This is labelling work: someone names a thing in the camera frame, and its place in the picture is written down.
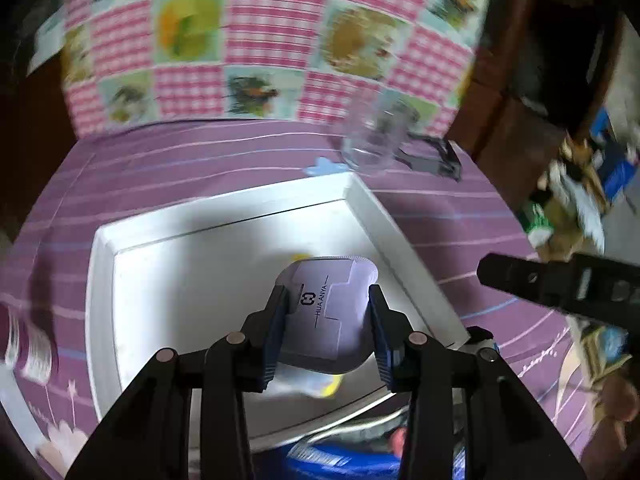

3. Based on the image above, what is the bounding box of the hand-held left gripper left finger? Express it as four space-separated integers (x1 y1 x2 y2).
65 285 292 480

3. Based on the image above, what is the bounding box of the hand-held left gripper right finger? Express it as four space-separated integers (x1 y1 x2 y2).
368 284 588 480

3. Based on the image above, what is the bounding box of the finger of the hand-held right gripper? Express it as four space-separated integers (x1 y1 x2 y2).
476 252 640 319

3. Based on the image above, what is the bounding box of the lilac soft pouch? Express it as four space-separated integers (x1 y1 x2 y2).
274 255 381 374

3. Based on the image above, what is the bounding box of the white cardboard box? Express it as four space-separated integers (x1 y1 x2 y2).
85 172 471 456

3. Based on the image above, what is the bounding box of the blue packet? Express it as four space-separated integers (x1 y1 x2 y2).
287 430 406 480

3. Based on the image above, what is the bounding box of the pile of assorted packets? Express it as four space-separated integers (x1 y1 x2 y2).
517 107 640 396

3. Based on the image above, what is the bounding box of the purple striped tablecloth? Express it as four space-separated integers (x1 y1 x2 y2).
0 120 601 480

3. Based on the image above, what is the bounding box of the black binder clip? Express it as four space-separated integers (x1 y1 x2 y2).
395 132 463 183

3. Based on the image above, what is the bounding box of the dark wooden cabinet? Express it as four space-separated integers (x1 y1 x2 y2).
445 0 640 161

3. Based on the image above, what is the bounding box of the clear drinking glass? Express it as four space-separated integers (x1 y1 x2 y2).
340 92 411 171

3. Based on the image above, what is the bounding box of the purple can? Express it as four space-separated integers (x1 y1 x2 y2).
0 305 57 387

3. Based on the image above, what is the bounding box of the pink checked printed chair cover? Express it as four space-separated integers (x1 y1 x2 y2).
30 0 493 138

